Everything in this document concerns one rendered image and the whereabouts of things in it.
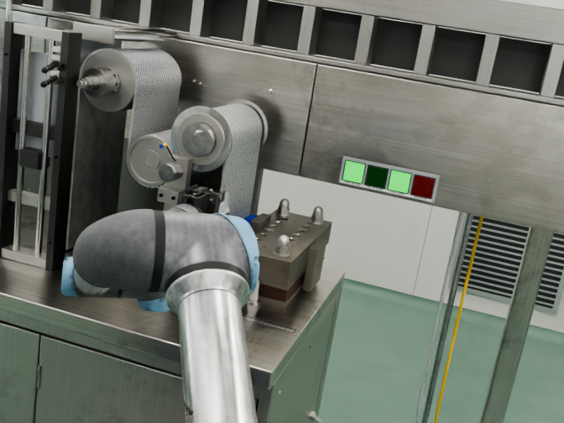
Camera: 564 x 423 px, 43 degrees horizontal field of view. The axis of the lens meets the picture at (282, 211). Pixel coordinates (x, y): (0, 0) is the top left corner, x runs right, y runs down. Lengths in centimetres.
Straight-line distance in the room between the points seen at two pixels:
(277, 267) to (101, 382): 44
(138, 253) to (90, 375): 66
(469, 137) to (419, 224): 248
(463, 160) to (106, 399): 101
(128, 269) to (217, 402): 23
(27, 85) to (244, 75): 57
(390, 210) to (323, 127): 244
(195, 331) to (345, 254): 350
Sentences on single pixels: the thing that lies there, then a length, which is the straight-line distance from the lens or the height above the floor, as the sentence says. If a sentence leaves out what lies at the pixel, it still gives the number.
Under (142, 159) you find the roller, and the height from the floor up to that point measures 117.
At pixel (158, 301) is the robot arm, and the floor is 98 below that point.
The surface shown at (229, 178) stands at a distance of 165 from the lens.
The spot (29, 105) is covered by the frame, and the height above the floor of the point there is 126.
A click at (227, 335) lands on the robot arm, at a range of 91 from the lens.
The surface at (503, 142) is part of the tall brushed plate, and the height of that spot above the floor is 133.
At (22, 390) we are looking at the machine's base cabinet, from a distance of 170.
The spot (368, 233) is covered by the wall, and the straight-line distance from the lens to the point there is 432.
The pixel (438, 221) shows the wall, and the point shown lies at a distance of 425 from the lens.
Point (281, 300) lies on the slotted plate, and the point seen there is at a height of 91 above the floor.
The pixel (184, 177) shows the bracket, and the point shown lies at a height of 116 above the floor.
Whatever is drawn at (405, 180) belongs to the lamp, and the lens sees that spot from 183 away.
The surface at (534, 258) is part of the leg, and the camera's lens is 203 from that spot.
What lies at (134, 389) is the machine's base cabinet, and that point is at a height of 76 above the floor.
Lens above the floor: 154
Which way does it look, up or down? 15 degrees down
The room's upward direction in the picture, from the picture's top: 9 degrees clockwise
